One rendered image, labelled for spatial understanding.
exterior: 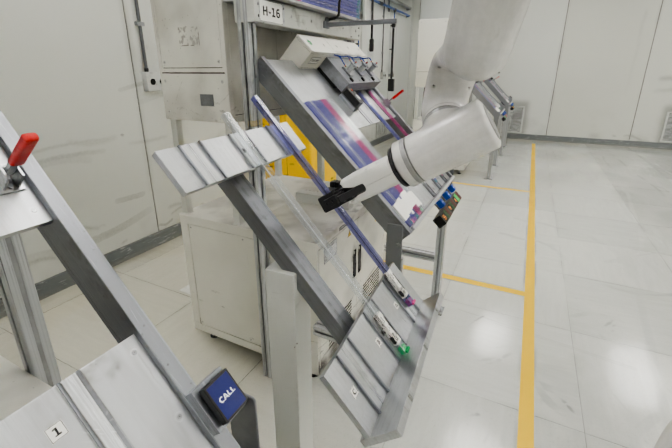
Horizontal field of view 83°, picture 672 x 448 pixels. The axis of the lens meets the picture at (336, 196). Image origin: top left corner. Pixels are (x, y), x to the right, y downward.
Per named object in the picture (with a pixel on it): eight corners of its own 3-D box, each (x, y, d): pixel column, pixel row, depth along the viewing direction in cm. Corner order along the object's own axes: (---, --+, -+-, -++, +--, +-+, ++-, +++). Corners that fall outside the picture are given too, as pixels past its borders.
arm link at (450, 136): (402, 124, 66) (405, 158, 60) (475, 84, 60) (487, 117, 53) (426, 155, 71) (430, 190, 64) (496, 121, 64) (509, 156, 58)
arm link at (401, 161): (411, 133, 69) (396, 140, 70) (398, 140, 61) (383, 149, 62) (432, 173, 69) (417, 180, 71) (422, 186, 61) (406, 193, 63)
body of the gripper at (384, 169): (402, 140, 70) (353, 166, 76) (387, 150, 61) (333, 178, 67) (421, 175, 71) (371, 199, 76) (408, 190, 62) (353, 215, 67)
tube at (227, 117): (403, 350, 65) (408, 348, 64) (401, 355, 64) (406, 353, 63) (225, 116, 66) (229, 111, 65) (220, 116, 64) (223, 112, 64)
